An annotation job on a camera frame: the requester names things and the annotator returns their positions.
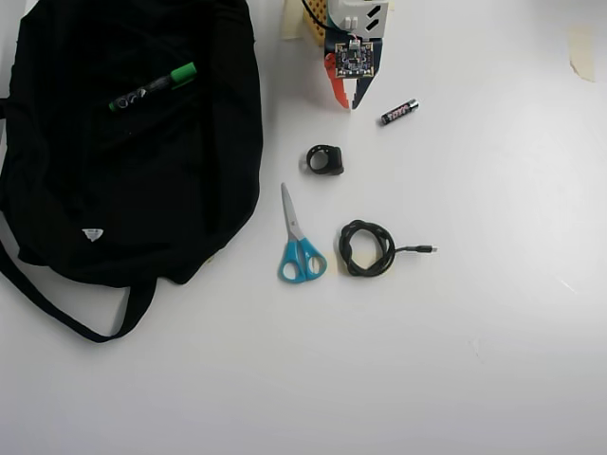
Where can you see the green capped black marker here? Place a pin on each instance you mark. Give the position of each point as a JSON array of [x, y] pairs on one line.
[[152, 87]]

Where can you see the dark navy gripper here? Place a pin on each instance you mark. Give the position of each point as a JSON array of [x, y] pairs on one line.
[[364, 92]]

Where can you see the black fabric bag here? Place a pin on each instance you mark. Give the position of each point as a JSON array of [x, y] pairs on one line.
[[142, 189]]

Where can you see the square camera circuit board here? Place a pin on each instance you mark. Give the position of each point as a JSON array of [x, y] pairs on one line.
[[355, 60]]

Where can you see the yellow perforated block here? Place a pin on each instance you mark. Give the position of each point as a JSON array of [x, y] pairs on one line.
[[313, 26]]

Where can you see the beige masking tape strip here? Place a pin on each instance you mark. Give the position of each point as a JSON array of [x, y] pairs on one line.
[[290, 23], [583, 52]]

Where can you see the black AAA battery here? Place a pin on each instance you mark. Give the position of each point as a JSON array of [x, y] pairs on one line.
[[399, 112]]

